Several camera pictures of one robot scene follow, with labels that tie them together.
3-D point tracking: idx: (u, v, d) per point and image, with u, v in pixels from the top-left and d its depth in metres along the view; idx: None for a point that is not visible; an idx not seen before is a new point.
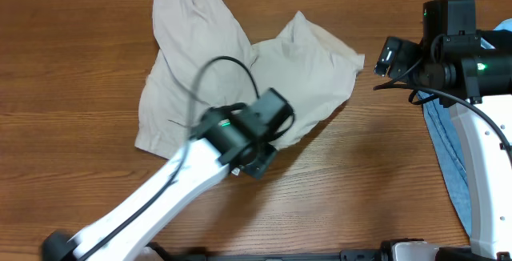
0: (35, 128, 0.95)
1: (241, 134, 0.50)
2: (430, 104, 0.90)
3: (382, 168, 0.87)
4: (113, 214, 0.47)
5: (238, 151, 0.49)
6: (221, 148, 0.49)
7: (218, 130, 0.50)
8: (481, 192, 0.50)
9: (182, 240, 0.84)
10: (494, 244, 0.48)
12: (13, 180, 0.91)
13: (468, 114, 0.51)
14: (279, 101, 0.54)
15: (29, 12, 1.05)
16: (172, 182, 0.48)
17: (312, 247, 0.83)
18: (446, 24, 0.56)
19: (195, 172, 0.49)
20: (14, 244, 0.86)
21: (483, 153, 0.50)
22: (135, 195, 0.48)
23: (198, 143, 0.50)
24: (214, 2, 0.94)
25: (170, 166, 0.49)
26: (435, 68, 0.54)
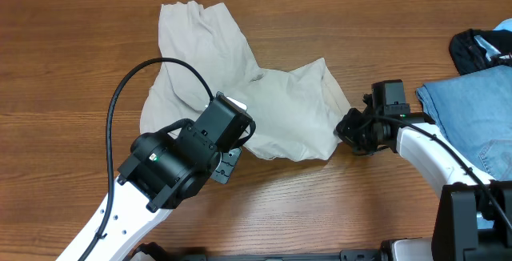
0: (35, 128, 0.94)
1: (178, 168, 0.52)
2: (423, 89, 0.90)
3: (382, 167, 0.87)
4: None
5: (176, 186, 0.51)
6: (159, 184, 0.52)
7: (149, 166, 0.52)
8: (437, 174, 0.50)
9: (182, 239, 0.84)
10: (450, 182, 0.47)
12: (14, 179, 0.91)
13: (405, 136, 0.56)
14: (229, 114, 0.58)
15: (29, 12, 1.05)
16: (101, 237, 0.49)
17: (312, 247, 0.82)
18: (383, 98, 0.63)
19: (124, 222, 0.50)
20: (14, 244, 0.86)
21: (422, 146, 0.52)
22: (71, 252, 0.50)
23: (126, 186, 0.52)
24: (222, 14, 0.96)
25: (98, 218, 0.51)
26: (378, 126, 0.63)
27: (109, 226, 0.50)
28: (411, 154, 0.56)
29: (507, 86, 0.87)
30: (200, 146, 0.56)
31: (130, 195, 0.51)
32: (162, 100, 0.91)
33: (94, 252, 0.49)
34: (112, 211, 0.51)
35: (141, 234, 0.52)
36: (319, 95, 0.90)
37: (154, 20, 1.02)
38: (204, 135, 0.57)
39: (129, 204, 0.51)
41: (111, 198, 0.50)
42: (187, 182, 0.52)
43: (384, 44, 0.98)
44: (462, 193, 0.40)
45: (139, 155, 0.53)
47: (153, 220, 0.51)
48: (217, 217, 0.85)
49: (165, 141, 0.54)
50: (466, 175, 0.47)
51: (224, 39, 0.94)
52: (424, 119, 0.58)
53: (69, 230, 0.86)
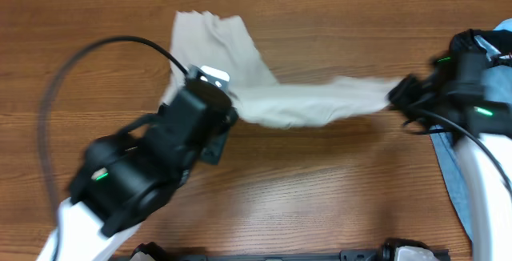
0: (35, 128, 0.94)
1: (134, 182, 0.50)
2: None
3: (382, 167, 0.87)
4: None
5: (133, 202, 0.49)
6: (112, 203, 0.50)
7: (98, 185, 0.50)
8: (482, 223, 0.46)
9: (182, 239, 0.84)
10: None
12: (14, 179, 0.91)
13: (470, 154, 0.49)
14: (195, 108, 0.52)
15: (29, 12, 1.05)
16: None
17: (312, 247, 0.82)
18: (462, 73, 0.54)
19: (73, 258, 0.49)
20: (14, 244, 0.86)
21: (485, 188, 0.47)
22: None
23: (73, 213, 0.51)
24: (237, 29, 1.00)
25: (48, 251, 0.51)
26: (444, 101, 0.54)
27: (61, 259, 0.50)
28: (464, 164, 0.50)
29: (506, 86, 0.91)
30: (167, 144, 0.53)
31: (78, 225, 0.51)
32: None
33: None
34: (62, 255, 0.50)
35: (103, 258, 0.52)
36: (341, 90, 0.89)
37: (153, 20, 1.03)
38: (168, 134, 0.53)
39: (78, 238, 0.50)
41: (59, 229, 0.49)
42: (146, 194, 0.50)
43: (384, 44, 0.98)
44: None
45: (86, 172, 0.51)
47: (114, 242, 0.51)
48: (217, 217, 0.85)
49: (120, 147, 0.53)
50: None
51: (238, 52, 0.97)
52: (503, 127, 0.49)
53: None
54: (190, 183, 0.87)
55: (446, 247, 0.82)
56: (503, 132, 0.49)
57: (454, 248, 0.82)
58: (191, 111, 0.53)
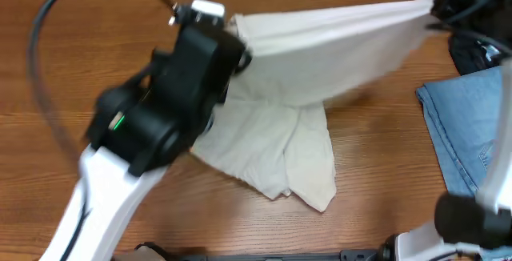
0: (34, 127, 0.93)
1: (154, 126, 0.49)
2: (430, 105, 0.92)
3: (382, 167, 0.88)
4: (52, 245, 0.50)
5: (154, 146, 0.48)
6: (132, 149, 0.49)
7: (118, 134, 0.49)
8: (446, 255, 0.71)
9: (182, 240, 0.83)
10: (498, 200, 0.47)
12: (13, 179, 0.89)
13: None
14: (196, 43, 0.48)
15: (29, 12, 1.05)
16: (86, 214, 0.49)
17: (312, 247, 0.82)
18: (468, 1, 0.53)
19: (103, 209, 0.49)
20: (14, 244, 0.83)
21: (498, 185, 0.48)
22: (59, 233, 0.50)
23: (95, 155, 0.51)
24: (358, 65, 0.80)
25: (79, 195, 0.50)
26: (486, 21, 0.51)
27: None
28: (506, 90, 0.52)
29: None
30: (178, 92, 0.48)
31: (113, 174, 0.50)
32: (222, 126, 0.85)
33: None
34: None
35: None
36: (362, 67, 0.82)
37: (154, 19, 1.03)
38: (181, 82, 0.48)
39: (108, 189, 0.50)
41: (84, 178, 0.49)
42: (166, 140, 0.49)
43: None
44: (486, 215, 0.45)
45: (105, 114, 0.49)
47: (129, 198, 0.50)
48: (217, 217, 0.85)
49: (133, 95, 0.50)
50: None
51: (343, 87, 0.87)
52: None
53: None
54: (193, 182, 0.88)
55: None
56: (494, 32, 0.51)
57: None
58: (198, 61, 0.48)
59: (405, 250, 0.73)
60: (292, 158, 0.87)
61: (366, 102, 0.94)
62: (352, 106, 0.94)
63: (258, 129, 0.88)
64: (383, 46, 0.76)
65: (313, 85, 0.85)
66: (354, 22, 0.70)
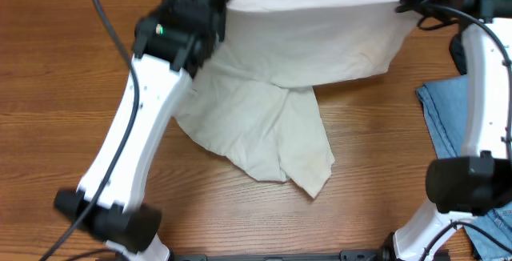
0: (35, 127, 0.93)
1: (182, 35, 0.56)
2: (430, 105, 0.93)
3: (382, 167, 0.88)
4: (102, 157, 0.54)
5: (188, 50, 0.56)
6: (170, 52, 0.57)
7: (156, 38, 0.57)
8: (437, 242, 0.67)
9: (182, 240, 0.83)
10: (479, 144, 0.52)
12: (13, 180, 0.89)
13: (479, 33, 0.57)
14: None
15: (29, 12, 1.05)
16: (139, 106, 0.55)
17: (312, 247, 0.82)
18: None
19: (157, 86, 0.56)
20: (14, 244, 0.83)
21: (480, 134, 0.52)
22: (110, 140, 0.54)
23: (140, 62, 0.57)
24: (342, 48, 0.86)
25: (130, 93, 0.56)
26: None
27: (116, 169, 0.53)
28: (471, 46, 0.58)
29: None
30: (199, 2, 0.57)
31: (158, 72, 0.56)
32: (210, 94, 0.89)
33: (104, 198, 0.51)
34: (121, 159, 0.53)
35: (146, 148, 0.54)
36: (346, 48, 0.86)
37: None
38: None
39: (154, 80, 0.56)
41: (134, 72, 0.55)
42: (196, 44, 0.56)
43: None
44: (479, 168, 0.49)
45: (145, 31, 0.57)
47: (174, 90, 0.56)
48: (217, 217, 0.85)
49: (158, 16, 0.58)
50: (502, 142, 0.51)
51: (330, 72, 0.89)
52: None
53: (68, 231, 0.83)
54: (194, 183, 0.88)
55: (447, 248, 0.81)
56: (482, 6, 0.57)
57: (454, 248, 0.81)
58: None
59: (402, 243, 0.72)
60: (279, 134, 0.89)
61: (366, 102, 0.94)
62: (352, 106, 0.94)
63: (245, 105, 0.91)
64: (363, 34, 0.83)
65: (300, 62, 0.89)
66: None
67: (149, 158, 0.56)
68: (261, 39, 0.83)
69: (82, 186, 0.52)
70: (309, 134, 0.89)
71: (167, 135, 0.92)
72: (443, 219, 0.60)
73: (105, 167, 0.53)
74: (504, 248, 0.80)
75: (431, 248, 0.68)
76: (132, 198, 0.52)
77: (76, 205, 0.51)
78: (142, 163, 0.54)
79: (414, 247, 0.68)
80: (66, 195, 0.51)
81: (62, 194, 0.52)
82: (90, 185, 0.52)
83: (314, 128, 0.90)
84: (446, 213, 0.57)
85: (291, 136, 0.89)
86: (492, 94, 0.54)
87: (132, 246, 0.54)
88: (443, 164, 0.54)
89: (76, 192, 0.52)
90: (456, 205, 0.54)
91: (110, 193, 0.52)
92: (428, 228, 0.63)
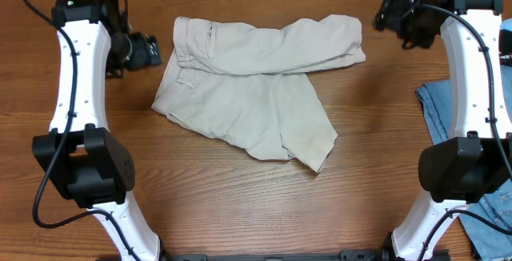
0: (35, 128, 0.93)
1: (90, 6, 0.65)
2: (430, 105, 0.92)
3: (382, 167, 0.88)
4: (61, 100, 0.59)
5: (95, 8, 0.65)
6: (85, 15, 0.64)
7: (70, 8, 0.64)
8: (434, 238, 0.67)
9: (182, 240, 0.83)
10: (466, 126, 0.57)
12: (14, 180, 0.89)
13: (454, 24, 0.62)
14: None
15: (29, 13, 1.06)
16: (76, 54, 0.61)
17: (311, 247, 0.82)
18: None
19: (85, 38, 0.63)
20: (14, 244, 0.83)
21: (465, 117, 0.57)
22: (63, 86, 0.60)
23: (67, 26, 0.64)
24: (314, 42, 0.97)
25: (65, 52, 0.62)
26: None
27: (75, 104, 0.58)
28: (449, 38, 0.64)
29: (506, 86, 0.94)
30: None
31: (80, 28, 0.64)
32: (202, 83, 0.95)
33: (74, 128, 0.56)
34: (78, 94, 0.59)
35: (94, 82, 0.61)
36: (318, 42, 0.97)
37: (154, 19, 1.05)
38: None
39: (82, 33, 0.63)
41: (63, 32, 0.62)
42: (102, 8, 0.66)
43: (383, 43, 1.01)
44: (468, 149, 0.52)
45: (59, 11, 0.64)
47: (99, 38, 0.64)
48: (217, 217, 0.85)
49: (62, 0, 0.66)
50: (486, 122, 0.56)
51: (315, 63, 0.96)
52: (490, 2, 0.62)
53: (69, 230, 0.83)
54: (193, 183, 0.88)
55: (447, 247, 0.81)
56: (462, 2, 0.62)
57: (454, 248, 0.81)
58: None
59: (401, 240, 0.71)
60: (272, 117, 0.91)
61: (366, 102, 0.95)
62: (352, 106, 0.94)
63: (238, 93, 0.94)
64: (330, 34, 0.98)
65: (284, 55, 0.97)
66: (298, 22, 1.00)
67: (100, 97, 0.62)
68: (238, 38, 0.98)
69: (54, 126, 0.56)
70: (302, 115, 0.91)
71: (166, 135, 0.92)
72: (438, 209, 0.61)
73: (66, 107, 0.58)
74: (503, 247, 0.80)
75: (430, 243, 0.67)
76: (98, 122, 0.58)
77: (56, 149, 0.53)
78: (96, 95, 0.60)
79: (413, 244, 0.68)
80: (43, 140, 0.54)
81: (38, 140, 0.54)
82: (59, 122, 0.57)
83: (307, 107, 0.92)
84: (441, 202, 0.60)
85: (285, 119, 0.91)
86: (472, 80, 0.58)
87: (114, 174, 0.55)
88: (434, 151, 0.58)
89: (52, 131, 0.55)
90: (447, 194, 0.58)
91: (80, 120, 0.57)
92: (423, 221, 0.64)
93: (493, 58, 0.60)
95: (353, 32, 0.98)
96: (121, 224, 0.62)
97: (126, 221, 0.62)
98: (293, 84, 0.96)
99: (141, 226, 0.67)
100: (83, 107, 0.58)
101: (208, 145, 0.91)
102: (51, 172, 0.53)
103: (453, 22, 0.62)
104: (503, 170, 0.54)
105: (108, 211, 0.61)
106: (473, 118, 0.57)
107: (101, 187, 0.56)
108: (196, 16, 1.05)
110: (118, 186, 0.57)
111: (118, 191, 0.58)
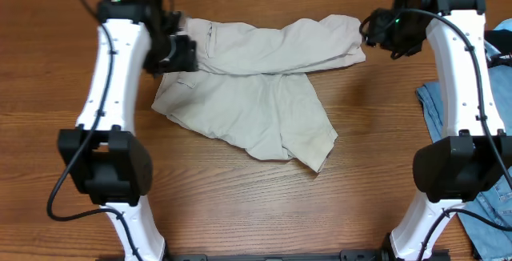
0: (35, 127, 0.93)
1: (134, 7, 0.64)
2: (430, 104, 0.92)
3: (383, 167, 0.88)
4: (92, 97, 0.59)
5: (142, 10, 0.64)
6: (129, 14, 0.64)
7: (114, 6, 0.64)
8: (432, 237, 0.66)
9: (182, 240, 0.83)
10: (458, 125, 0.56)
12: (13, 179, 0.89)
13: (440, 25, 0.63)
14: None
15: (29, 13, 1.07)
16: (114, 53, 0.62)
17: (312, 247, 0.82)
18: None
19: (126, 39, 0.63)
20: (14, 244, 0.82)
21: (456, 116, 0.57)
22: (95, 85, 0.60)
23: (111, 25, 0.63)
24: (317, 42, 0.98)
25: (104, 49, 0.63)
26: None
27: (106, 104, 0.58)
28: (436, 42, 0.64)
29: (506, 86, 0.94)
30: None
31: (122, 28, 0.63)
32: (204, 83, 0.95)
33: (100, 127, 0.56)
34: (108, 94, 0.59)
35: (126, 82, 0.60)
36: (320, 42, 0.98)
37: None
38: None
39: (124, 33, 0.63)
41: (105, 30, 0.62)
42: (147, 9, 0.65)
43: None
44: (460, 147, 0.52)
45: (104, 8, 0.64)
47: (139, 39, 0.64)
48: (217, 217, 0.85)
49: None
50: (476, 120, 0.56)
51: (317, 63, 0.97)
52: (474, 2, 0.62)
53: (70, 230, 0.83)
54: (193, 183, 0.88)
55: (447, 247, 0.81)
56: (446, 3, 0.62)
57: (454, 248, 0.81)
58: None
59: (400, 241, 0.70)
60: (274, 116, 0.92)
61: (366, 102, 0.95)
62: (352, 106, 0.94)
63: (238, 93, 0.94)
64: (331, 34, 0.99)
65: (286, 55, 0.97)
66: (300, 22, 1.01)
67: (130, 99, 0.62)
68: (239, 39, 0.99)
69: (80, 121, 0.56)
70: (302, 115, 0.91)
71: (167, 135, 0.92)
72: (435, 209, 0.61)
73: (97, 105, 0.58)
74: (504, 247, 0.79)
75: (428, 242, 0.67)
76: (125, 123, 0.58)
77: (78, 145, 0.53)
78: (126, 97, 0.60)
79: (411, 244, 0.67)
80: (66, 134, 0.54)
81: (63, 134, 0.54)
82: (87, 118, 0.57)
83: (308, 106, 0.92)
84: (437, 202, 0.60)
85: (286, 118, 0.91)
86: (461, 80, 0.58)
87: (131, 176, 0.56)
88: (427, 153, 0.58)
89: (77, 126, 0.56)
90: (445, 194, 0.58)
91: (107, 119, 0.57)
92: (421, 221, 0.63)
93: (479, 57, 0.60)
95: (350, 34, 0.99)
96: (130, 225, 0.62)
97: (136, 222, 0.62)
98: (293, 84, 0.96)
99: (150, 230, 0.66)
100: (112, 108, 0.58)
101: (208, 144, 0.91)
102: (71, 168, 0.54)
103: (439, 25, 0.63)
104: (496, 166, 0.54)
105: (119, 211, 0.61)
106: (462, 118, 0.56)
107: (118, 187, 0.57)
108: (196, 16, 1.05)
110: (134, 189, 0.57)
111: (133, 194, 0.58)
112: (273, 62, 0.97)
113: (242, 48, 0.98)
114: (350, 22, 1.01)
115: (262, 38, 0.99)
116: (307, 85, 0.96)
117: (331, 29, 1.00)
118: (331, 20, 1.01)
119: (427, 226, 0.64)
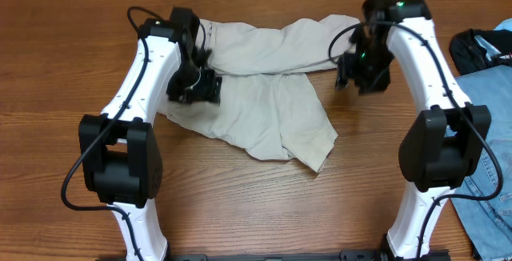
0: (35, 128, 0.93)
1: (172, 30, 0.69)
2: None
3: (383, 168, 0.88)
4: (120, 94, 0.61)
5: (179, 32, 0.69)
6: (166, 34, 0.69)
7: (155, 26, 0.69)
8: (427, 231, 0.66)
9: (182, 241, 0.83)
10: (429, 102, 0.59)
12: (13, 179, 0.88)
13: (397, 34, 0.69)
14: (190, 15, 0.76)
15: (30, 13, 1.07)
16: (148, 61, 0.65)
17: (312, 247, 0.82)
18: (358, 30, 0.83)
19: (160, 52, 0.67)
20: (14, 245, 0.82)
21: (426, 97, 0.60)
22: (125, 85, 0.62)
23: (150, 40, 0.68)
24: (320, 43, 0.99)
25: (138, 57, 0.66)
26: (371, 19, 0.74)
27: (132, 99, 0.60)
28: (397, 49, 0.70)
29: (507, 86, 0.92)
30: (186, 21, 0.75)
31: (161, 43, 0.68)
32: None
33: (123, 118, 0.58)
34: (135, 94, 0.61)
35: (154, 87, 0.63)
36: (321, 42, 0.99)
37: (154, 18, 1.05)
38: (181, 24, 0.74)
39: (160, 48, 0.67)
41: (144, 43, 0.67)
42: (184, 36, 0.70)
43: None
44: (434, 118, 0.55)
45: (146, 27, 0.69)
47: (172, 55, 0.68)
48: (217, 217, 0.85)
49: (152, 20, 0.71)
50: (444, 97, 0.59)
51: (319, 62, 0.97)
52: (421, 13, 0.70)
53: (69, 230, 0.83)
54: (193, 183, 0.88)
55: (446, 247, 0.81)
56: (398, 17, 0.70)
57: (454, 248, 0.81)
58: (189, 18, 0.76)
59: (396, 240, 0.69)
60: (275, 116, 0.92)
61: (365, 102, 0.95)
62: (352, 106, 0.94)
63: (238, 93, 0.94)
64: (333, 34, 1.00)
65: (289, 54, 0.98)
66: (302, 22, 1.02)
67: (154, 105, 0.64)
68: (241, 39, 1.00)
69: (105, 111, 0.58)
70: (303, 115, 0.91)
71: (167, 135, 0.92)
72: (426, 198, 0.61)
73: (123, 99, 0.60)
74: (503, 247, 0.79)
75: (425, 237, 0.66)
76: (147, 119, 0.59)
77: (98, 133, 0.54)
78: (151, 100, 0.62)
79: (408, 240, 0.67)
80: (86, 126, 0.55)
81: (85, 121, 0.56)
82: (111, 110, 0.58)
83: (308, 106, 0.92)
84: (426, 191, 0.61)
85: (287, 118, 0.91)
86: (427, 69, 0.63)
87: (142, 174, 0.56)
88: (408, 139, 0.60)
89: (102, 114, 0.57)
90: (434, 180, 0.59)
91: (130, 114, 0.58)
92: (414, 214, 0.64)
93: (434, 49, 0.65)
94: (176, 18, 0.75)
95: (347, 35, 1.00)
96: (135, 226, 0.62)
97: (141, 224, 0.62)
98: (294, 83, 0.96)
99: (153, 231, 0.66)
100: (138, 106, 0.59)
101: (208, 145, 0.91)
102: (87, 154, 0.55)
103: (397, 34, 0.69)
104: (471, 138, 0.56)
105: (126, 211, 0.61)
106: (431, 97, 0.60)
107: (126, 186, 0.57)
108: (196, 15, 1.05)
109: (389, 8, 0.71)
110: (142, 190, 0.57)
111: (140, 196, 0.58)
112: (274, 62, 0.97)
113: (245, 48, 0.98)
114: (350, 21, 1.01)
115: (265, 38, 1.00)
116: (307, 84, 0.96)
117: (333, 30, 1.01)
118: (333, 20, 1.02)
119: (420, 218, 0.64)
